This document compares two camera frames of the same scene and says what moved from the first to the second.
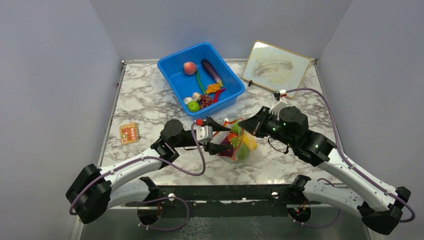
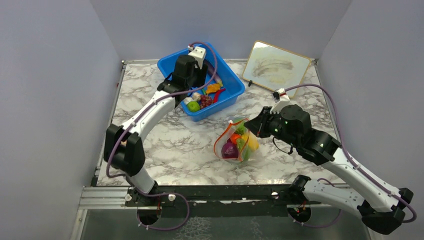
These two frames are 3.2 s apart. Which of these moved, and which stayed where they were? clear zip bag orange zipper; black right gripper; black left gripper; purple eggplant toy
Moved: black left gripper
Stayed: clear zip bag orange zipper; purple eggplant toy; black right gripper
